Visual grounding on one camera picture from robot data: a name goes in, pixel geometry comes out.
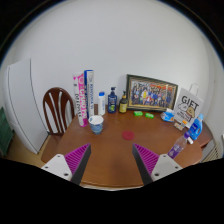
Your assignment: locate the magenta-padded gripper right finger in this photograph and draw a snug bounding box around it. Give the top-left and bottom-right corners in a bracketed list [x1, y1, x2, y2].
[132, 143, 184, 185]

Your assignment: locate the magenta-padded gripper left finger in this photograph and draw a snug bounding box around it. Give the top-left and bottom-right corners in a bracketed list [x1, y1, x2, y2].
[41, 143, 92, 185]

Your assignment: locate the clear purple-capped water bottle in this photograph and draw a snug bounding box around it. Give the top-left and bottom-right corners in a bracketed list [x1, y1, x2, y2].
[167, 131, 192, 160]

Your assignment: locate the flat round red coaster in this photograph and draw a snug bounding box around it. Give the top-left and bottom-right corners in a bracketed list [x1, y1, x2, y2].
[121, 130, 136, 141]

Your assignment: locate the blue patterned paper cup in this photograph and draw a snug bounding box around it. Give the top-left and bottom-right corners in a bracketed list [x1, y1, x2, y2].
[88, 114, 105, 135]

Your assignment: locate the beige snack packet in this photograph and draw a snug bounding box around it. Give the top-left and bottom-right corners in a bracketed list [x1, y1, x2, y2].
[173, 121, 186, 132]

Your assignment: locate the dark wooden chair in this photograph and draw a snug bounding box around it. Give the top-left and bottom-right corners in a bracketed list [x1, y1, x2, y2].
[42, 86, 76, 136]

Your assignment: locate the blue detergent bottle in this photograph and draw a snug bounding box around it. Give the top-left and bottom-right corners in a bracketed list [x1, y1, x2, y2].
[188, 113, 205, 141]

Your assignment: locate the amber yellow-label pump bottle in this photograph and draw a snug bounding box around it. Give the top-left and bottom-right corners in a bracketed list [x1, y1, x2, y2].
[118, 90, 129, 114]

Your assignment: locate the white blue-capped lotion bottle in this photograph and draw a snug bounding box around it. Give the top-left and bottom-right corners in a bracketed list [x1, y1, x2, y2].
[97, 91, 106, 117]

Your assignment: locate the white printed paper bag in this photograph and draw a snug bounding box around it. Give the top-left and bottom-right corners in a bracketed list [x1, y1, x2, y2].
[173, 83, 205, 129]

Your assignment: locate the dark blue pump bottle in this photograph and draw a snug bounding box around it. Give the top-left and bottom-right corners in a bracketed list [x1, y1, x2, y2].
[107, 86, 118, 114]

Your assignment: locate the framed group photo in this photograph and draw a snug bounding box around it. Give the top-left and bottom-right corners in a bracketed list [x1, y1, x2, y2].
[125, 73, 179, 113]

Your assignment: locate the white blue shuttlecock tube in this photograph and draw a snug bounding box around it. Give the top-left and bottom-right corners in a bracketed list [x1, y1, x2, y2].
[83, 69, 95, 119]

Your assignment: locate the dark green crate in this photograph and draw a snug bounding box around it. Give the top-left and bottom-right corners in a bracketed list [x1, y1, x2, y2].
[0, 106, 15, 158]

